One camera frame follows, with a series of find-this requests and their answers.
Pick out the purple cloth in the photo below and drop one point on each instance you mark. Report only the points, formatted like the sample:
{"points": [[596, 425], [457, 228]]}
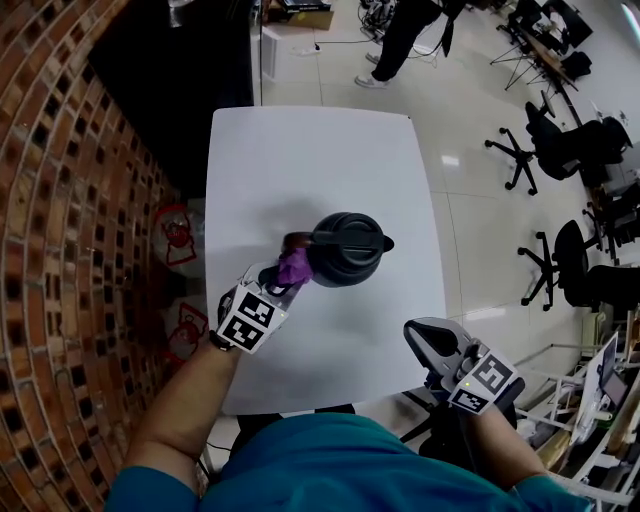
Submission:
{"points": [[295, 267]]}

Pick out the white air purifier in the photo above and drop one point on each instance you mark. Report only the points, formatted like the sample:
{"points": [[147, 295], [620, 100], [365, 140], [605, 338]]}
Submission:
{"points": [[269, 52]]}

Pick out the person's teal shirt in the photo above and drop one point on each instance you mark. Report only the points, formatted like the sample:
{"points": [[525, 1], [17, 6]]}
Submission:
{"points": [[325, 470]]}

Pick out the black wristband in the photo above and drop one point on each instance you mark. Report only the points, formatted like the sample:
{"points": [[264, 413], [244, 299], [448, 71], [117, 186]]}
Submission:
{"points": [[220, 342]]}

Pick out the person's left forearm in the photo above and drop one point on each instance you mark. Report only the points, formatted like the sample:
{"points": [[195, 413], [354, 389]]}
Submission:
{"points": [[185, 405]]}

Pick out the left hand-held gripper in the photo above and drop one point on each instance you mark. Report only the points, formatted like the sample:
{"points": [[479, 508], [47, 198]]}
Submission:
{"points": [[247, 320]]}

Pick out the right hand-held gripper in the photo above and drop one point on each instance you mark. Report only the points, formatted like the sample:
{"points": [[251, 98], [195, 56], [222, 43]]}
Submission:
{"points": [[485, 380]]}

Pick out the white table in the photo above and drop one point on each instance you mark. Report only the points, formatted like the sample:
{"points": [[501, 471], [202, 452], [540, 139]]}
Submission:
{"points": [[320, 165]]}

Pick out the black thermos jug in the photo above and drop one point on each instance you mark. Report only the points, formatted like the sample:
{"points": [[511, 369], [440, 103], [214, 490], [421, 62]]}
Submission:
{"points": [[347, 250]]}

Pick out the black office chair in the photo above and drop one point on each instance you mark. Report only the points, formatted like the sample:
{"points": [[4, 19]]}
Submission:
{"points": [[575, 265], [565, 150], [440, 430]]}

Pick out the wooden desk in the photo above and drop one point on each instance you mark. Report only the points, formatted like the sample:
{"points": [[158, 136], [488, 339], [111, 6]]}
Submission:
{"points": [[545, 52]]}

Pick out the person's right forearm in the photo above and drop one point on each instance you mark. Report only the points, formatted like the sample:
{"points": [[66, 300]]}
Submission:
{"points": [[505, 445]]}

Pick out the tablet on white stand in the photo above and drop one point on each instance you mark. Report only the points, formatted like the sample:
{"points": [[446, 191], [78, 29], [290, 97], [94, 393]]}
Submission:
{"points": [[602, 380]]}

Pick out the cardboard box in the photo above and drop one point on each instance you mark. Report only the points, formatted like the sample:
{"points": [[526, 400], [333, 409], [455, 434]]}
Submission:
{"points": [[320, 20]]}

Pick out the black cabinet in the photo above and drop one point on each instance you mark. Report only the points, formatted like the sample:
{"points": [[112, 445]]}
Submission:
{"points": [[175, 75]]}

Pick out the clear glass bottle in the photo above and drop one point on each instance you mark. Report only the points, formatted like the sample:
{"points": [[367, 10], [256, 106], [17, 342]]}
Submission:
{"points": [[177, 12]]}

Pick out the white power strip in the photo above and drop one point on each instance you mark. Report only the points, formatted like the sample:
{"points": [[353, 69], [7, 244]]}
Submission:
{"points": [[306, 49]]}

